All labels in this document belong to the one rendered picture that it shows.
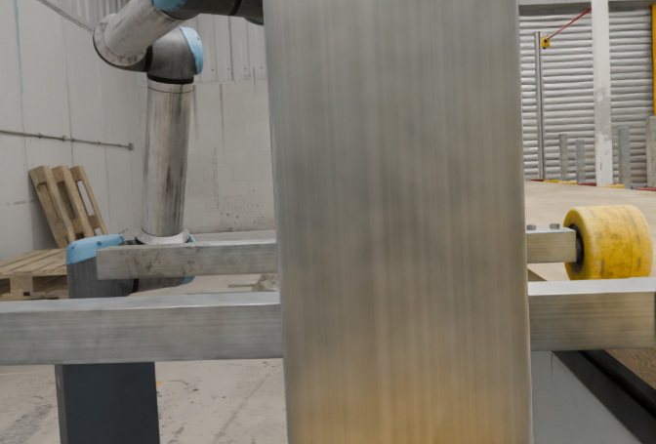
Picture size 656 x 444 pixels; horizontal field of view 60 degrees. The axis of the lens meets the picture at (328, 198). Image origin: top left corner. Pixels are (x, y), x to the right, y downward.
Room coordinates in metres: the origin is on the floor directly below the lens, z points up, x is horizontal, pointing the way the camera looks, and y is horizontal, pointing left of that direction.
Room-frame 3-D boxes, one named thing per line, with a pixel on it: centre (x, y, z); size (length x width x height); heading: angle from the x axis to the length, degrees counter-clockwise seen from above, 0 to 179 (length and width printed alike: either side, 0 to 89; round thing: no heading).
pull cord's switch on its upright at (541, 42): (3.57, -1.38, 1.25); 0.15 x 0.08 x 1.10; 176
